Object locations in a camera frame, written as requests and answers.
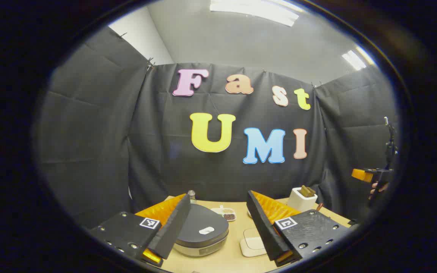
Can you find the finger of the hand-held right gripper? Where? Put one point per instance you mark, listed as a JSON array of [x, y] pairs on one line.
[[360, 174]]

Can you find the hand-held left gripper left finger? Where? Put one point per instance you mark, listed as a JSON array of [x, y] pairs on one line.
[[173, 223]]

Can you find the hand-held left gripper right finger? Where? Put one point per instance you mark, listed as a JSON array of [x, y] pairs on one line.
[[264, 227]]

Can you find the clear rice container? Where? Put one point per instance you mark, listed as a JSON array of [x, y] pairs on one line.
[[247, 248]]

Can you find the silver black rice cooker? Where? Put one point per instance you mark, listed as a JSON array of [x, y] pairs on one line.
[[203, 222]]

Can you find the dark brown wooden spoon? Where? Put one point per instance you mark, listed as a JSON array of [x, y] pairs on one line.
[[319, 207]]

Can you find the white round plate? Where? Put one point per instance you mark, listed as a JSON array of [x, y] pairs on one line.
[[249, 213]]

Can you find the small clear glass bottle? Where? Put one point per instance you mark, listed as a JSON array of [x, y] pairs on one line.
[[192, 197]]

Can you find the white divided bean dish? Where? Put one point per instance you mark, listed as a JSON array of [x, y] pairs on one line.
[[224, 213]]

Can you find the white toaster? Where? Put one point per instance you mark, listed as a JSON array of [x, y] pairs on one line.
[[298, 201]]

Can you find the brown toast slice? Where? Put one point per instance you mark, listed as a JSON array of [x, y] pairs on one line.
[[312, 192], [305, 190]]

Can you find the ceiling light panel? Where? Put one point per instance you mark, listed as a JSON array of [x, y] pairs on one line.
[[254, 9], [357, 58]]

